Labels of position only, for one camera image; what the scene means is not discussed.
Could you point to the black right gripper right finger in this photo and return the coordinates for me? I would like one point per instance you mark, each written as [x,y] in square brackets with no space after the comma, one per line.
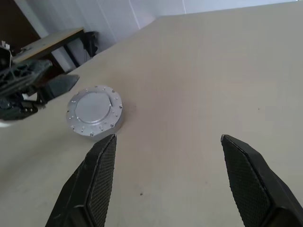
[258,194]

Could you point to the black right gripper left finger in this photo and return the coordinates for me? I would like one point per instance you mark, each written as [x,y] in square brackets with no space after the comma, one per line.
[82,194]

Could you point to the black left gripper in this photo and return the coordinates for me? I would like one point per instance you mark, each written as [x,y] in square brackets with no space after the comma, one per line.
[16,107]

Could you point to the silver hinged motor lid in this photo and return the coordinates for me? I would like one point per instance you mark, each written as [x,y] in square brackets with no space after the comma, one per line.
[92,108]

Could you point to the wooden desk black legs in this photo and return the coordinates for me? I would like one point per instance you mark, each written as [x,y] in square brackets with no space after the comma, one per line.
[47,41]

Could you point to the black chair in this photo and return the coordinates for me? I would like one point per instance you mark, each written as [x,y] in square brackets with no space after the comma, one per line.
[91,43]

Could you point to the dark brown door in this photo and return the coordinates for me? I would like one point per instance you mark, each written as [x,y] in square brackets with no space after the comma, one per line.
[14,21]

